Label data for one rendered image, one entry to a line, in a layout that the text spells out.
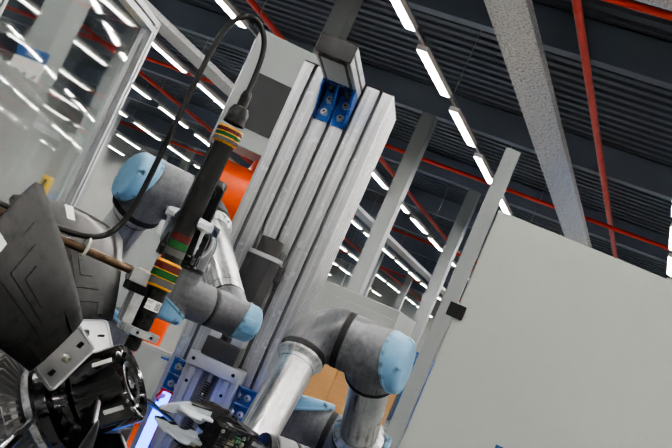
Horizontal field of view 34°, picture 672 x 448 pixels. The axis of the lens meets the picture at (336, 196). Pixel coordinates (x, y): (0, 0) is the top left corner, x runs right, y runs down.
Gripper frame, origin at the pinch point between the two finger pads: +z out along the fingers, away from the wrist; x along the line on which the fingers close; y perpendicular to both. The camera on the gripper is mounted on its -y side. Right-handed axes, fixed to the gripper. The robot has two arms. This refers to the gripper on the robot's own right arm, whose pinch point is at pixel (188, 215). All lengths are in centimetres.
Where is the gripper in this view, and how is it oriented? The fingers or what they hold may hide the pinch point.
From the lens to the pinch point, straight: 179.5
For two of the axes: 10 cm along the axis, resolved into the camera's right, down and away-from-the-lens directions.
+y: -4.0, 9.1, -1.3
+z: 0.6, -1.2, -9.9
